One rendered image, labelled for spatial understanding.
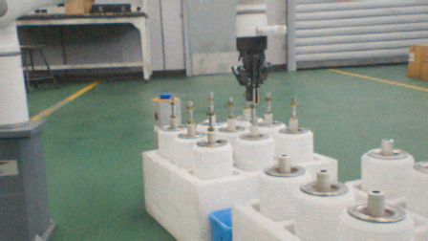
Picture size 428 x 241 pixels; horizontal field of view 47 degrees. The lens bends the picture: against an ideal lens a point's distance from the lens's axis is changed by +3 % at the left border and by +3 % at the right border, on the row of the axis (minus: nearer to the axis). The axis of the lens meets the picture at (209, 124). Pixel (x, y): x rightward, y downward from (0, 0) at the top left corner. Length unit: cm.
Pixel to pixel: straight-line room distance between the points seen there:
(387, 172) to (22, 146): 83
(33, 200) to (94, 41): 503
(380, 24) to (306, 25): 93
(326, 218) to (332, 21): 568
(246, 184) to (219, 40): 511
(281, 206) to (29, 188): 66
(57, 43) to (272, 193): 558
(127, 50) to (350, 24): 277
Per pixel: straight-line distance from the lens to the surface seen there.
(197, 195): 109
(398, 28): 669
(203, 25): 617
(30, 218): 132
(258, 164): 118
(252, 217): 89
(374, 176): 102
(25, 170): 128
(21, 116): 129
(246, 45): 115
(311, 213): 79
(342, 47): 645
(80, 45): 628
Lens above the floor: 51
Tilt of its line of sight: 11 degrees down
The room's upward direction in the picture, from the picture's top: 3 degrees counter-clockwise
